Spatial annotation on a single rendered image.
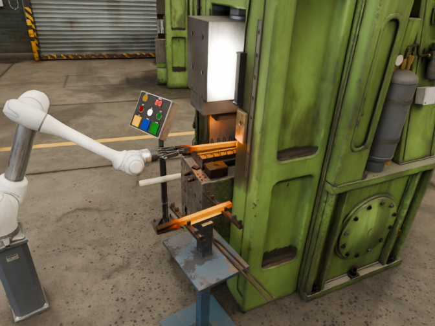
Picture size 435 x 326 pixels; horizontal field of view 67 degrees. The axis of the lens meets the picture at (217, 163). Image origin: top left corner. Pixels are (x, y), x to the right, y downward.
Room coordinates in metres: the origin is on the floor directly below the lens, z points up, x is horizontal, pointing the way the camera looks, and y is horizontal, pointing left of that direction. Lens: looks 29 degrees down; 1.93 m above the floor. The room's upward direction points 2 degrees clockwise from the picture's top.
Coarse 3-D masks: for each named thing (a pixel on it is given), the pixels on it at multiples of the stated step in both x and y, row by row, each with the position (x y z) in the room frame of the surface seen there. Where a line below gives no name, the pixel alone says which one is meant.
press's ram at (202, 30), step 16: (192, 16) 1.92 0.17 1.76; (208, 16) 1.97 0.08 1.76; (224, 16) 2.01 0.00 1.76; (192, 32) 1.90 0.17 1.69; (208, 32) 1.70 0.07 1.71; (224, 32) 1.73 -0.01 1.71; (240, 32) 1.77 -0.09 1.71; (192, 48) 1.89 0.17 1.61; (208, 48) 1.70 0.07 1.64; (224, 48) 1.73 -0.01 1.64; (240, 48) 1.77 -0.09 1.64; (192, 64) 1.89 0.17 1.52; (208, 64) 1.70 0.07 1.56; (224, 64) 1.74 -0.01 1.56; (192, 80) 1.89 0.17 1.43; (208, 80) 1.70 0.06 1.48; (224, 80) 1.74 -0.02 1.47; (208, 96) 1.70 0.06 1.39; (224, 96) 1.74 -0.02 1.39
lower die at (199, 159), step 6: (198, 150) 1.86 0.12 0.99; (222, 150) 1.86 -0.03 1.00; (228, 150) 1.87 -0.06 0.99; (234, 150) 1.88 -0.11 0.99; (192, 156) 1.89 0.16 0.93; (198, 156) 1.80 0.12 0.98; (204, 156) 1.78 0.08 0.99; (210, 156) 1.78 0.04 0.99; (216, 156) 1.79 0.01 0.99; (222, 156) 1.80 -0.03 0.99; (228, 156) 1.82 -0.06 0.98; (234, 156) 1.84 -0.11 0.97; (198, 162) 1.80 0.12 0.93; (204, 162) 1.75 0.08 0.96; (234, 162) 1.84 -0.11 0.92; (204, 168) 1.75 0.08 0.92
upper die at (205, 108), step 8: (192, 96) 1.89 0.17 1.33; (200, 96) 1.79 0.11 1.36; (192, 104) 1.89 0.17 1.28; (200, 104) 1.78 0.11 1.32; (208, 104) 1.76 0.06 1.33; (216, 104) 1.78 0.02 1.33; (224, 104) 1.80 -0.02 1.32; (232, 104) 1.82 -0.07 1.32; (200, 112) 1.78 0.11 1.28; (208, 112) 1.76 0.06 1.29; (216, 112) 1.78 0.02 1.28; (224, 112) 1.80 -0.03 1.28
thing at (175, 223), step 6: (222, 204) 1.35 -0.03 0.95; (228, 204) 1.35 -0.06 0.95; (204, 210) 1.29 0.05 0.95; (210, 210) 1.29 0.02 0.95; (216, 210) 1.31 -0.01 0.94; (222, 210) 1.33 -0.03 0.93; (186, 216) 1.24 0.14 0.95; (192, 216) 1.24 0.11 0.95; (198, 216) 1.25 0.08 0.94; (204, 216) 1.27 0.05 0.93; (168, 222) 1.19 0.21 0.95; (174, 222) 1.19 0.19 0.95; (180, 222) 1.19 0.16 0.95; (162, 228) 1.14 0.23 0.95; (168, 228) 1.17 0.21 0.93; (174, 228) 1.18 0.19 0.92
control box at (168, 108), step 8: (152, 96) 2.31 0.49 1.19; (144, 104) 2.31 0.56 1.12; (152, 104) 2.27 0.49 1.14; (160, 104) 2.22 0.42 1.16; (168, 104) 2.18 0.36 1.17; (176, 104) 2.21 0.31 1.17; (136, 112) 2.32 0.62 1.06; (144, 112) 2.27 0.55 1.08; (152, 112) 2.23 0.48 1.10; (160, 112) 2.19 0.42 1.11; (168, 112) 2.15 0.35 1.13; (176, 112) 2.21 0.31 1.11; (152, 120) 2.19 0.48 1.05; (160, 120) 2.15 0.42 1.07; (168, 120) 2.15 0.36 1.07; (136, 128) 2.24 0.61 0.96; (160, 128) 2.11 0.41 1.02; (168, 128) 2.15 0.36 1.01; (160, 136) 2.09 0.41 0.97
